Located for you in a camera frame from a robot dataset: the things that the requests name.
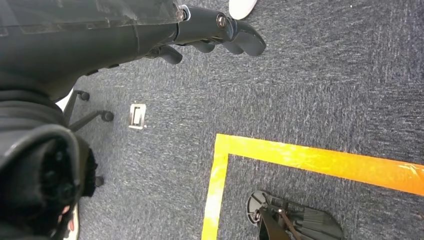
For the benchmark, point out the black castor chair base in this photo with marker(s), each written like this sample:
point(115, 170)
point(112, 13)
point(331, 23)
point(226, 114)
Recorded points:
point(86, 118)

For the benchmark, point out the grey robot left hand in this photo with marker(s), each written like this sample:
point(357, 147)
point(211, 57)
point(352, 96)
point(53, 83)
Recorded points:
point(66, 49)

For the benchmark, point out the clear plastic hand cover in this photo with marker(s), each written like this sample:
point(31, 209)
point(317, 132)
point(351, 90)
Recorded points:
point(82, 13)

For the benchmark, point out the yellow floor tape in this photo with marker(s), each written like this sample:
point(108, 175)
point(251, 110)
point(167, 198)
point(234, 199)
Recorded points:
point(298, 155)

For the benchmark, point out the metal floor socket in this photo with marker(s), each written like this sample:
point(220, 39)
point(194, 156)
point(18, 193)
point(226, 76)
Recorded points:
point(137, 116)

